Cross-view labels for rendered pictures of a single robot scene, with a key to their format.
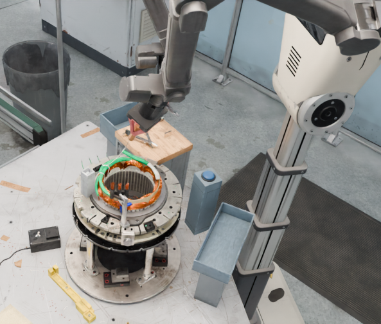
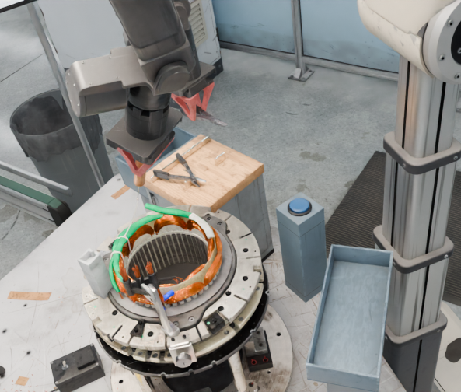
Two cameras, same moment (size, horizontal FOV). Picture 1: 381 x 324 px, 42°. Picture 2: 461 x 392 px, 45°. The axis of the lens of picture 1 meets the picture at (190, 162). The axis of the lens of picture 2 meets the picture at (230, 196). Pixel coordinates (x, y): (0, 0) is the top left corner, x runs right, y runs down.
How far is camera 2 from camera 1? 0.52 m
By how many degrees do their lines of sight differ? 7
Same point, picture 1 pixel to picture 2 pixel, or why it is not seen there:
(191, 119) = (274, 134)
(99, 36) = not seen: hidden behind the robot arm
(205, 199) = (305, 245)
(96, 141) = (134, 199)
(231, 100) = (319, 96)
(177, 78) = (151, 32)
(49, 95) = (80, 155)
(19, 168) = (33, 266)
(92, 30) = not seen: hidden behind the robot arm
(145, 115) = (138, 133)
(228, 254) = (364, 334)
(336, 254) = not seen: outside the picture
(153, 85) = (124, 68)
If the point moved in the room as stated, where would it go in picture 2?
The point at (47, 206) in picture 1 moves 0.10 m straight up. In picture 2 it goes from (78, 314) to (63, 288)
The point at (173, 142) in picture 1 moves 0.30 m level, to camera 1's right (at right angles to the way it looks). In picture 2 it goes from (231, 169) to (372, 156)
